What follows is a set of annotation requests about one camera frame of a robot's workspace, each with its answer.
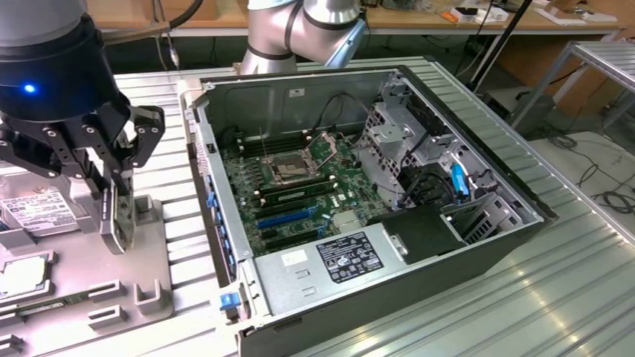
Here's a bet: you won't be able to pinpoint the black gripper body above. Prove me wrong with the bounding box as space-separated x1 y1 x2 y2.
0 13 134 152

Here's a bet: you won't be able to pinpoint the white flat package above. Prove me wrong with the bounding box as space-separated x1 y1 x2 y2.
532 5 590 26

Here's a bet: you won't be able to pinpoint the silver power supply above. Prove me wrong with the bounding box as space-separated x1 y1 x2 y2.
251 222 414 318

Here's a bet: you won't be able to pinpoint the black floor cables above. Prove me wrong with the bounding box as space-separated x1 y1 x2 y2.
575 148 635 216

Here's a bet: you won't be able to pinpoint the silver CPU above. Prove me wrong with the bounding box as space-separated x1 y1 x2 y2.
0 256 49 299

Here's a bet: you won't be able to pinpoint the metal frame table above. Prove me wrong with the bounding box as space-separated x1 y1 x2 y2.
508 39 635 131

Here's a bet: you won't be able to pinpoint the silver drive cage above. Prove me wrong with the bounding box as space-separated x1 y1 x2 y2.
358 100 446 196

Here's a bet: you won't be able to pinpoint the blue case latch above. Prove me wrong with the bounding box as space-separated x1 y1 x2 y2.
216 292 243 312

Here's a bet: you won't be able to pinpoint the green RAM stick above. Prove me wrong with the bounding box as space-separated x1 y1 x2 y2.
0 291 95 317

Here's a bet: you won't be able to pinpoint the silver perforated disk bay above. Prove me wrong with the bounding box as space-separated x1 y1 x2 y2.
439 191 543 247

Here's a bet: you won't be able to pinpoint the black RAM slot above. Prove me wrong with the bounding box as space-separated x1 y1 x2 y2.
238 132 304 147
240 139 304 157

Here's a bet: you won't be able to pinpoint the installed RAM stick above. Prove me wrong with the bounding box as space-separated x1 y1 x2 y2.
258 178 336 205

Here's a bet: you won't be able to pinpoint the black stand pole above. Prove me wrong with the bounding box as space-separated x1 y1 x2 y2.
468 0 535 87

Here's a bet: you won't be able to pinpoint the black wire bundle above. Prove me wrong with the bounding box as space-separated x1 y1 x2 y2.
396 163 455 210

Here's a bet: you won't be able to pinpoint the black open PC case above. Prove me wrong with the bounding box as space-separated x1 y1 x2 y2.
176 63 559 357

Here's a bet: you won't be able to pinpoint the green motherboard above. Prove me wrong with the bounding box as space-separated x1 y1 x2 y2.
218 128 394 257

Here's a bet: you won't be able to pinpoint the thin metal locking lever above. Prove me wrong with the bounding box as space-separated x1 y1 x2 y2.
258 127 274 165
315 138 346 170

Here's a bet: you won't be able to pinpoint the grey parts rack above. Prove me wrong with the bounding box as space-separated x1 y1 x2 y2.
0 174 176 357

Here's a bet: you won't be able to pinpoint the blue wire plug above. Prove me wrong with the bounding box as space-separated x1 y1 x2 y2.
448 162 472 205

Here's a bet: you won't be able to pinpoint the black equipment box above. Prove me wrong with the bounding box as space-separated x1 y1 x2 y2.
483 87 556 137

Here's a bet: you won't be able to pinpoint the black looped wire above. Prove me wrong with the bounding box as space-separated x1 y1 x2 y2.
319 92 372 129

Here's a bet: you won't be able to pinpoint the green graphics card black cooler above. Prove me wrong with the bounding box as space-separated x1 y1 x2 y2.
96 163 139 256

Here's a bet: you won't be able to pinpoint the silver chipset heatsink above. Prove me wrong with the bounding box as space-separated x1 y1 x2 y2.
331 211 370 231

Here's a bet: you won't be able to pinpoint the CPU socket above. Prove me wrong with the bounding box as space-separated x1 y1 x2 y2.
266 150 319 187

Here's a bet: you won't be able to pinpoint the silver socket cover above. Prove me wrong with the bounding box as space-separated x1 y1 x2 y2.
300 130 344 165

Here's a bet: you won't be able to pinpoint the wooden desk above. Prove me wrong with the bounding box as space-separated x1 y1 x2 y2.
87 0 627 42

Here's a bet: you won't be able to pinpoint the thin cable silver plug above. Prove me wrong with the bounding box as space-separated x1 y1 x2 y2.
154 32 183 71

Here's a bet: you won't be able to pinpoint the silver hard disk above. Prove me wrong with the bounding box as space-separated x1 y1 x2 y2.
0 163 83 238

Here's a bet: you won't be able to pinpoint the long black expansion slot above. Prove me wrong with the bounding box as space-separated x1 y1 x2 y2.
266 228 323 252
254 200 312 221

